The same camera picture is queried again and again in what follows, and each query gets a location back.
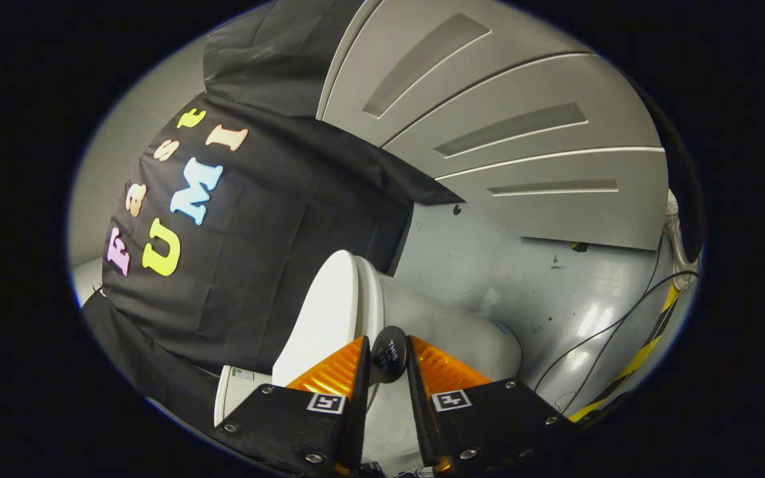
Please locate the black backdrop cloth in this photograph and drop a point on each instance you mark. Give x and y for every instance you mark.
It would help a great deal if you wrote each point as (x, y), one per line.
(256, 265)

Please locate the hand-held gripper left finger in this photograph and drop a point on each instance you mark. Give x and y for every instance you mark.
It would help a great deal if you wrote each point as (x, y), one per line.
(356, 411)

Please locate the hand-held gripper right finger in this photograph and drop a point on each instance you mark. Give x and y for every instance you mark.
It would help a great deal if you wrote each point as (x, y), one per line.
(422, 411)

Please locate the black round lid tab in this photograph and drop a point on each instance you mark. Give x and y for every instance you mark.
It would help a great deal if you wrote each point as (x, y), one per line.
(389, 352)

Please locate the white drawer cabinet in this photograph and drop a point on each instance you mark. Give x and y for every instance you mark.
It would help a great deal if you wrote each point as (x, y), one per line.
(489, 86)

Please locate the yellow black floor tape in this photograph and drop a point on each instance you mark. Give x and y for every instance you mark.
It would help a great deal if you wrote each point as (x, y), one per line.
(641, 352)

